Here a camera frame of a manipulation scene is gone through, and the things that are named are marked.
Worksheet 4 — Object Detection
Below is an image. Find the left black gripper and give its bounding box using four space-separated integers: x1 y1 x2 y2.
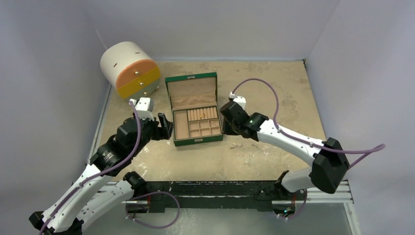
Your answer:
131 112 174 157

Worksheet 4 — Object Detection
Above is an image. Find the green removable jewelry tray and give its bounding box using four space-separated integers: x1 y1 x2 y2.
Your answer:
172 106 222 141

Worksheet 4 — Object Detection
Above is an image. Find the green jewelry box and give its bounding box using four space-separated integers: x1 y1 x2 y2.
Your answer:
165 72 224 147

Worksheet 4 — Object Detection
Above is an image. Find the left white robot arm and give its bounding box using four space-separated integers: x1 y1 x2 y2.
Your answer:
29 113 174 235

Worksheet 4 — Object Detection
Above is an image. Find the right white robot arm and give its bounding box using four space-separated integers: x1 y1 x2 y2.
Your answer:
220 101 349 199

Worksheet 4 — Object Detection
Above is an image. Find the round three-drawer jewelry cabinet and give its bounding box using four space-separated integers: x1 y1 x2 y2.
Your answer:
100 42 161 100

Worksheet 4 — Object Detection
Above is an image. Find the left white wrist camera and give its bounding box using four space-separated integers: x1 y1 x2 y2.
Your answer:
129 97 155 120

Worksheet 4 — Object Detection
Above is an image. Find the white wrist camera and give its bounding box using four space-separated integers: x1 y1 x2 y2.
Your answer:
129 97 155 120
229 92 246 110

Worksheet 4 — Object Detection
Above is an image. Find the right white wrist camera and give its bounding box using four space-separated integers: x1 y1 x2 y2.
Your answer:
229 92 246 110

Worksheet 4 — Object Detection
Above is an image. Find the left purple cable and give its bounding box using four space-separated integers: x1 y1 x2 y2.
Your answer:
38 100 142 235

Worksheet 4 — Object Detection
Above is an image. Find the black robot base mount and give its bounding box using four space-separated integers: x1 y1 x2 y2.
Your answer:
123 172 305 216

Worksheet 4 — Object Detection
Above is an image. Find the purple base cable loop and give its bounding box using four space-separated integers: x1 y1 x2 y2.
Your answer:
125 190 181 229

